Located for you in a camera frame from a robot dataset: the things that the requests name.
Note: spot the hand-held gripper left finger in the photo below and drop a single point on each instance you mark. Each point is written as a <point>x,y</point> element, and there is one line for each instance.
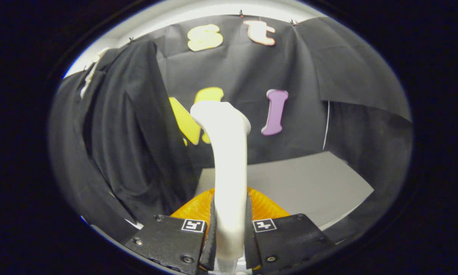
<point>167,240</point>

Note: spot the black backdrop cloth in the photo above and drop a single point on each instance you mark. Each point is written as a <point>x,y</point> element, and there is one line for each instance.
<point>244,68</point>

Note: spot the white garment steamer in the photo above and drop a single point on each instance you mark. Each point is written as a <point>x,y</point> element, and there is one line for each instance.
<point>228,172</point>

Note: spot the grey cabinet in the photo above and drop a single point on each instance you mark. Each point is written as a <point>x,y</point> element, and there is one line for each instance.
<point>309,183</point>

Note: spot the black suit jacket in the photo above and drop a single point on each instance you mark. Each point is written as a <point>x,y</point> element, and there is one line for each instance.
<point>137,133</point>

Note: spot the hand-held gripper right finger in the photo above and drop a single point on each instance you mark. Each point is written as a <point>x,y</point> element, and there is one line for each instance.
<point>290,240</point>

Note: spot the white shirt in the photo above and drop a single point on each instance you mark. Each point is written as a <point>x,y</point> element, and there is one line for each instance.
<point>88,80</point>

